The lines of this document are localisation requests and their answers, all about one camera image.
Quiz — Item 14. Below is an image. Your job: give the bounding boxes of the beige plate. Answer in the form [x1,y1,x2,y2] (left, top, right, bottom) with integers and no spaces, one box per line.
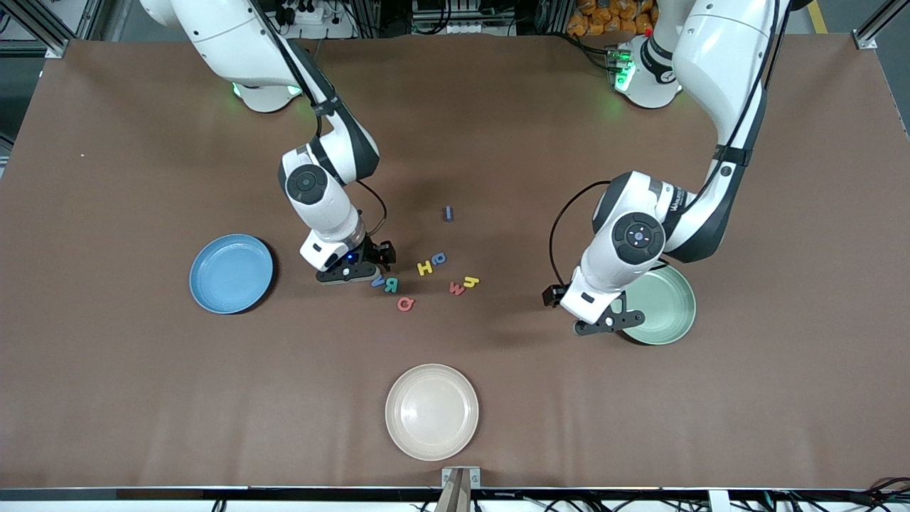
[385,363,480,462]

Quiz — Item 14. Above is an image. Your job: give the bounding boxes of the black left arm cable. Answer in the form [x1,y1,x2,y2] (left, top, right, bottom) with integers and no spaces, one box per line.
[548,0,793,287]

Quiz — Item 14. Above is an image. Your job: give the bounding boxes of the aluminium frame post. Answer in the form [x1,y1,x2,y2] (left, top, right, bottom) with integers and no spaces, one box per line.
[853,0,910,50]
[0,0,72,59]

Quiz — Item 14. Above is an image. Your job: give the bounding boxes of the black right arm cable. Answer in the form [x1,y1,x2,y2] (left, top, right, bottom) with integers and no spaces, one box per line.
[245,0,389,246]

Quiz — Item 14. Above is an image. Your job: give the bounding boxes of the blue plate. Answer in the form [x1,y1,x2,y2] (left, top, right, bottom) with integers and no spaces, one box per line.
[189,234,275,315]

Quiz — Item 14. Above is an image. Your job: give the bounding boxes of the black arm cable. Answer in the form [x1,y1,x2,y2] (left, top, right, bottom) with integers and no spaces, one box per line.
[548,0,793,287]
[245,0,389,246]

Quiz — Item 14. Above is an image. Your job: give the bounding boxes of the white power strip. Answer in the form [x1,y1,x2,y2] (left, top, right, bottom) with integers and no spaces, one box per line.
[274,0,356,40]

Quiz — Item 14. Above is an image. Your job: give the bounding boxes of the green plate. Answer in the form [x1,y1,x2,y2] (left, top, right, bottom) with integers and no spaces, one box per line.
[619,265,697,346]

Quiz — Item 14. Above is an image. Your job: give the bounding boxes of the orange packaged items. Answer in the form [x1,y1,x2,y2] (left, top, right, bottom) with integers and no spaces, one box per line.
[567,0,658,36]

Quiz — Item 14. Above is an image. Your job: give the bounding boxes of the grey metal camera mount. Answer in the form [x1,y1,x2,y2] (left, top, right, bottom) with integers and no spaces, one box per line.
[441,466,481,512]

